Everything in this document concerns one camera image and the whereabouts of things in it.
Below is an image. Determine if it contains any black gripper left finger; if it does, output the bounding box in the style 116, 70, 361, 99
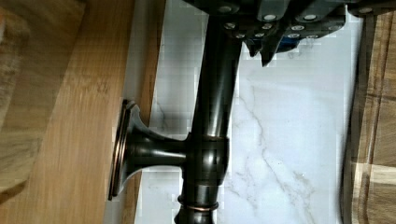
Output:
183, 0, 265, 57

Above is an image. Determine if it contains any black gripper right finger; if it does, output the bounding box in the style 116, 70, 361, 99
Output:
259, 0, 346, 66

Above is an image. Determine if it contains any dark bronze drawer handle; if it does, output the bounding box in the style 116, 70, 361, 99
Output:
107, 16, 242, 224

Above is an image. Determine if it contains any wooden drawer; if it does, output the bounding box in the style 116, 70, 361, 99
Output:
1, 0, 168, 224

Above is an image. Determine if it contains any wooden cutting board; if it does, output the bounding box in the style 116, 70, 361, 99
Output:
340, 12, 395, 224

